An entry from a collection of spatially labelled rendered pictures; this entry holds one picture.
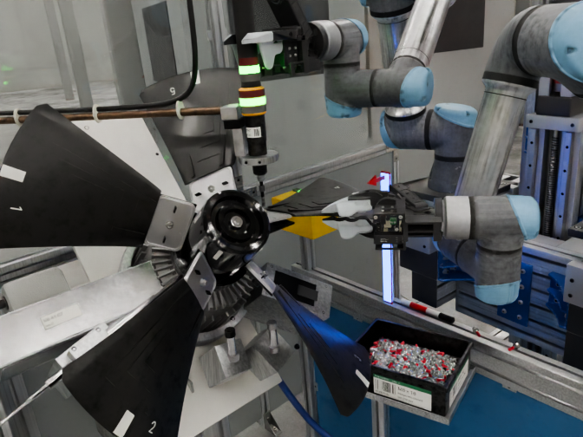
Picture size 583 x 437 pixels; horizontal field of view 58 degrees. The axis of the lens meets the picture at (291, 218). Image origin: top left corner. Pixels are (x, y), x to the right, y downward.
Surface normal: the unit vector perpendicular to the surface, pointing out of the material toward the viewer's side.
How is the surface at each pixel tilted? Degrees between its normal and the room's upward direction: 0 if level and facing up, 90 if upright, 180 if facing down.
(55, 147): 73
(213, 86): 45
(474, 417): 90
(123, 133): 50
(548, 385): 90
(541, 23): 58
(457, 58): 90
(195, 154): 54
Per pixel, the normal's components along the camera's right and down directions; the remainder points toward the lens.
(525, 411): -0.74, 0.29
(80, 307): 0.46, -0.44
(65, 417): 0.66, 0.21
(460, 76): 0.43, 0.28
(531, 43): -0.97, 0.13
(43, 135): 0.31, -0.02
